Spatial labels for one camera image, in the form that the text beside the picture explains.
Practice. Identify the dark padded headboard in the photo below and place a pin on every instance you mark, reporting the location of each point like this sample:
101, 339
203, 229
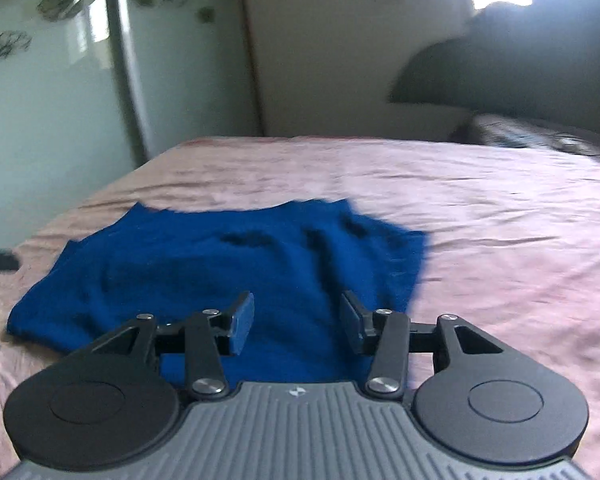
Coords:
520, 55

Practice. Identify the bed with pink sheet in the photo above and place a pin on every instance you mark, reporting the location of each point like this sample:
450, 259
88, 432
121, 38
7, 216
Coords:
505, 260

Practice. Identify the blue beaded sweater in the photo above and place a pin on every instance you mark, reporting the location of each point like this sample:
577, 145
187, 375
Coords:
205, 270

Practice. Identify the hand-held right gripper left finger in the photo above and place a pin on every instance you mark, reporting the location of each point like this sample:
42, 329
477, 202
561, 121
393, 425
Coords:
242, 322

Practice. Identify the frosted wardrobe door flower decals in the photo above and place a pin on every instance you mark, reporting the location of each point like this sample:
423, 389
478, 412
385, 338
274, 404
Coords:
190, 60
45, 90

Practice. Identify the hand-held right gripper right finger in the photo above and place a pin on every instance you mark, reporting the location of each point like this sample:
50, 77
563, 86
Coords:
351, 322

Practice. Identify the patterned pillow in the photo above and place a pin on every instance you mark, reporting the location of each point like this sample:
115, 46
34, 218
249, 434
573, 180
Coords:
530, 132

